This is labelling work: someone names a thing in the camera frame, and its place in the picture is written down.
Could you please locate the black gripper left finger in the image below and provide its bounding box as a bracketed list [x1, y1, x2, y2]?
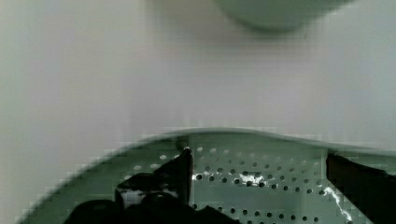
[64, 148, 240, 224]

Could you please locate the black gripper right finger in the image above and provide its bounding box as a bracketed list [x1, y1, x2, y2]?
[326, 154, 396, 224]

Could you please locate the green mug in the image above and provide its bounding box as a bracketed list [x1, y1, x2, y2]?
[213, 0, 355, 31]

